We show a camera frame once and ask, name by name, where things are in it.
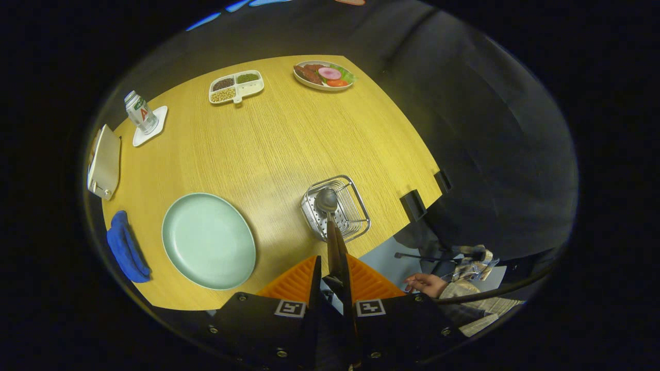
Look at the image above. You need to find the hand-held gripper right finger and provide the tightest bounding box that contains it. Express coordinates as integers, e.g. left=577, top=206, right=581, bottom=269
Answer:
left=343, top=254, right=465, bottom=371

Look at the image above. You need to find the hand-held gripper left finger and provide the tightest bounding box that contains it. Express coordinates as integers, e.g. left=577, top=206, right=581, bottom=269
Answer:
left=206, top=255, right=323, bottom=371

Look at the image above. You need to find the white green drink bottle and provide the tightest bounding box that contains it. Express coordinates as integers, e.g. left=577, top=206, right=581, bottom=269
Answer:
left=124, top=90, right=159, bottom=136

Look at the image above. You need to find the white square coaster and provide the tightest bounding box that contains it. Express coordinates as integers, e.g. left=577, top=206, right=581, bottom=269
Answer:
left=133, top=106, right=169, bottom=147

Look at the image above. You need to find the plate of sliced food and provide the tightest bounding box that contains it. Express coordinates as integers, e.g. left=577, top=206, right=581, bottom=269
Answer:
left=293, top=60, right=357, bottom=92

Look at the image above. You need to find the white toaster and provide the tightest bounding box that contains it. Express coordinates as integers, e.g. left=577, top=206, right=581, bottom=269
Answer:
left=87, top=124, right=122, bottom=201

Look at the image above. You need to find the blue cloth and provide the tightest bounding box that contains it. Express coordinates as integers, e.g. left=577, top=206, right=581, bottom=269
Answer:
left=106, top=210, right=151, bottom=283

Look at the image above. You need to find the person's patterned sleeve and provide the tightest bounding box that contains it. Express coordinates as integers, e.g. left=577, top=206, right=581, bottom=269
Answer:
left=438, top=245, right=524, bottom=335

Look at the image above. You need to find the dark handled metal spoon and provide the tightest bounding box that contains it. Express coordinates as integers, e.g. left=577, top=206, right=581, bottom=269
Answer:
left=315, top=188, right=352, bottom=305

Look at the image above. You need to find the pale green plate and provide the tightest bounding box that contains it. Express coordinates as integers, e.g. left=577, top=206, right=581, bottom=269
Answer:
left=161, top=193, right=257, bottom=290

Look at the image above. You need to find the metal wire basket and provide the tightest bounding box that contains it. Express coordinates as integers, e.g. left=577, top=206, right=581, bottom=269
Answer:
left=301, top=175, right=372, bottom=243

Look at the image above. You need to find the white divided bean tray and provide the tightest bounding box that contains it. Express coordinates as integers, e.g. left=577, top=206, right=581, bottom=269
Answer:
left=208, top=70, right=265, bottom=105

